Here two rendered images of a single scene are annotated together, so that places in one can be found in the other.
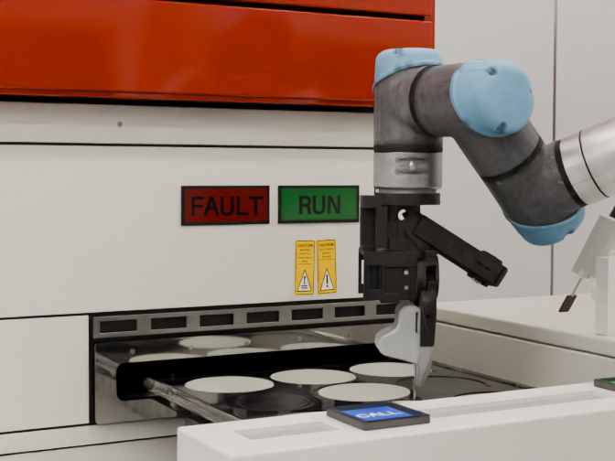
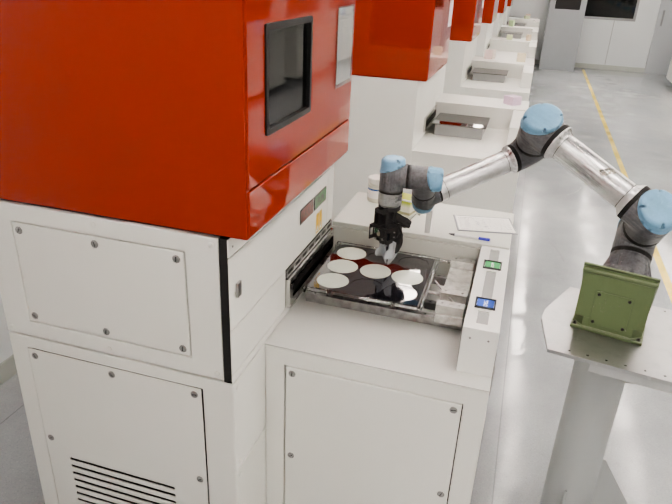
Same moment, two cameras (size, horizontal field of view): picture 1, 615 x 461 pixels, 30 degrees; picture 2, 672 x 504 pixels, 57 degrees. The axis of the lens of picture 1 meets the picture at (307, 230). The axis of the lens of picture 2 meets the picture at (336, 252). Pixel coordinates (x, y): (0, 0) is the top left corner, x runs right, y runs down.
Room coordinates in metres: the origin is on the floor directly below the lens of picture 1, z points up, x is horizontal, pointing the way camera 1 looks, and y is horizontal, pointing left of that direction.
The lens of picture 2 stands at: (0.09, 1.32, 1.79)
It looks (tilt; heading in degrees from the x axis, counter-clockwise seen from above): 25 degrees down; 314
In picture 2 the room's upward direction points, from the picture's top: 3 degrees clockwise
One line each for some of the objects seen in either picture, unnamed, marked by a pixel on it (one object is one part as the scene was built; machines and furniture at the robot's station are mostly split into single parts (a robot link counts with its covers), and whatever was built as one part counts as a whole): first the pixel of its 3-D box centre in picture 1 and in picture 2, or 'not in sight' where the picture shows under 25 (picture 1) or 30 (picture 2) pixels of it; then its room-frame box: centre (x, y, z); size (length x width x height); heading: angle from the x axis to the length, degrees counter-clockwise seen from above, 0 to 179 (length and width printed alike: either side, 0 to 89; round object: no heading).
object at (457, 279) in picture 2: not in sight; (455, 293); (1.02, -0.20, 0.87); 0.36 x 0.08 x 0.03; 118
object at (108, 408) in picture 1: (264, 368); (311, 264); (1.43, 0.05, 0.89); 0.44 x 0.02 x 0.10; 118
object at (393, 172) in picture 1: (407, 174); (390, 198); (1.25, -0.11, 1.14); 0.08 x 0.08 x 0.05
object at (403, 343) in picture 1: (404, 346); (388, 254); (1.24, -0.11, 0.95); 0.06 x 0.03 x 0.09; 92
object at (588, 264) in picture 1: (601, 272); (424, 213); (1.27, -0.33, 1.03); 0.06 x 0.04 x 0.13; 28
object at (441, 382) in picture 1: (360, 394); (374, 272); (1.25, -0.06, 0.90); 0.34 x 0.34 x 0.01; 28
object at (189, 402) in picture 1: (208, 412); (360, 298); (1.16, 0.10, 0.90); 0.37 x 0.01 x 0.01; 28
